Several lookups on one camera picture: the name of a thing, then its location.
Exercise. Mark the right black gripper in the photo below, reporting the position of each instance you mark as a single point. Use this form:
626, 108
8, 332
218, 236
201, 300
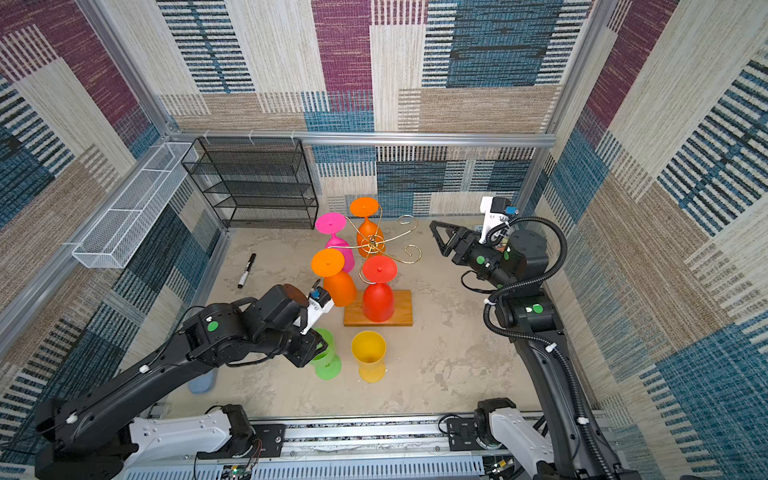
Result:
470, 240

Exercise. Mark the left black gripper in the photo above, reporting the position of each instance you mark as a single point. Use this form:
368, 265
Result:
310, 350

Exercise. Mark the green plastic wine glass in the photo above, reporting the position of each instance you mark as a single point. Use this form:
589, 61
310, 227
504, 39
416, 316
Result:
327, 365

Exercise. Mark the yellow plastic wine glass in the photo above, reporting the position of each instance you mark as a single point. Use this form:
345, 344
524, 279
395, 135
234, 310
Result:
369, 350

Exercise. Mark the red plastic wine glass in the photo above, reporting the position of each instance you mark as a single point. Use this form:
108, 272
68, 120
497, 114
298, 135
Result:
378, 298

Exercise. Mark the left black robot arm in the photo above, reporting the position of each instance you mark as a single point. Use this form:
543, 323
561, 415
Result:
99, 434

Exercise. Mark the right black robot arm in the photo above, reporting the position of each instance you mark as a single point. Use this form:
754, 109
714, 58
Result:
516, 308

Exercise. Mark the wooden rack base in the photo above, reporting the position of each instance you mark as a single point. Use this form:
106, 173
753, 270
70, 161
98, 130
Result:
402, 316

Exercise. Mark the orange back wine glass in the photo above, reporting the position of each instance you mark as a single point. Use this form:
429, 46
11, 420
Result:
365, 208

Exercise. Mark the orange wine glass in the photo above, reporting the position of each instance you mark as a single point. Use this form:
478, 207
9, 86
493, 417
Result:
365, 208
329, 265

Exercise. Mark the orange front wine glass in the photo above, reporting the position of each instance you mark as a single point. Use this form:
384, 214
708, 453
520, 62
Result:
329, 265

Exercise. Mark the pink plastic wine glass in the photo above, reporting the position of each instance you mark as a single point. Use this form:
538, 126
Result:
332, 224

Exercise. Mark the black marker pen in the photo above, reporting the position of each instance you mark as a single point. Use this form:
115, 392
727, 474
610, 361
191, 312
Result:
247, 269

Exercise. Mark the blue sponge pad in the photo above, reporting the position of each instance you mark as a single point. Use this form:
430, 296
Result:
203, 384

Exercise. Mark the white mesh basket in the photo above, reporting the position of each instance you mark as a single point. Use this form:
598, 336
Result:
114, 239

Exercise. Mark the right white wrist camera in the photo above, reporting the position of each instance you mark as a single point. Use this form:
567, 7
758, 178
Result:
497, 211

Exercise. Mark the gold wire glass rack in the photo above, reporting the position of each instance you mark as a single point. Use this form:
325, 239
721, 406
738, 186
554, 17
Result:
384, 240

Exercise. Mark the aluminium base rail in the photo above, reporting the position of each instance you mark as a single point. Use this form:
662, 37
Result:
389, 447

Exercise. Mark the black wire shelf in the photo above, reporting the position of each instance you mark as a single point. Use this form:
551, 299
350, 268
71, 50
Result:
254, 182

